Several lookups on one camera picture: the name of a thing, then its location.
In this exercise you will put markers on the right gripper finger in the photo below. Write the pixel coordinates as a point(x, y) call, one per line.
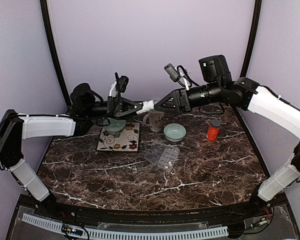
point(171, 109)
point(169, 101)

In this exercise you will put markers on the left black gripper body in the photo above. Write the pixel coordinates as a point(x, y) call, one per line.
point(112, 106)

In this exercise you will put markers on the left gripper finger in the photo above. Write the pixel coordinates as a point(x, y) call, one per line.
point(126, 112)
point(126, 103)

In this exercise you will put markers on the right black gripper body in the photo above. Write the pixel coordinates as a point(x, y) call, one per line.
point(186, 106)

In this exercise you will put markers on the small white pill bottle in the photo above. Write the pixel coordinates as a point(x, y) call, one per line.
point(146, 107)

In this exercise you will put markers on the orange bottle grey cap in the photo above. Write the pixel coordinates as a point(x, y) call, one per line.
point(213, 130)

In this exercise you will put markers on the clear plastic pill organizer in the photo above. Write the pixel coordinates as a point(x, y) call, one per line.
point(160, 154)

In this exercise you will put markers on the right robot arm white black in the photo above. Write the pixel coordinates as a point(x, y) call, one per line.
point(247, 95)

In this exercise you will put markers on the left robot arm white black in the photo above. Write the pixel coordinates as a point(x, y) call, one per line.
point(88, 108)

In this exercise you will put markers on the celadon bowl on tray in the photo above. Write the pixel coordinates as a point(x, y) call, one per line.
point(114, 128)

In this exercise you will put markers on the cream ceramic mug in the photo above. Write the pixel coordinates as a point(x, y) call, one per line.
point(154, 120)

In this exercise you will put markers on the celadon bowl on table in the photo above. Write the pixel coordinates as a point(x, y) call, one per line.
point(174, 132)

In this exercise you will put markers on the square floral ceramic tray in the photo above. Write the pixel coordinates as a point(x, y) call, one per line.
point(126, 141)

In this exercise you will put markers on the small circuit board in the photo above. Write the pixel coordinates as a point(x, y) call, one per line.
point(71, 230)

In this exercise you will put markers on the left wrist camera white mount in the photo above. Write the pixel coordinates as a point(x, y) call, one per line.
point(119, 86)

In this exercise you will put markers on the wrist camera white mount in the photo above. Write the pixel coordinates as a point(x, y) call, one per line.
point(119, 86)
point(180, 75)

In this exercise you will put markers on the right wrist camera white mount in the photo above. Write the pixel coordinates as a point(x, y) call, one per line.
point(180, 75)

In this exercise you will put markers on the right black frame post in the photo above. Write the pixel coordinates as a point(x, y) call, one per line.
point(250, 45)

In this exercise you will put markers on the black frame post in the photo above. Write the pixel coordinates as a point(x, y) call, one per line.
point(53, 51)
point(250, 45)

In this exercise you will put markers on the black front table rail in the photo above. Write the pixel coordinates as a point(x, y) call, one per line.
point(89, 215)

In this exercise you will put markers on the white slotted cable duct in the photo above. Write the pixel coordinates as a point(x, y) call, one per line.
point(109, 231)

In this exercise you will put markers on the left black frame post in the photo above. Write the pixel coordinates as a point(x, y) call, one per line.
point(53, 51)

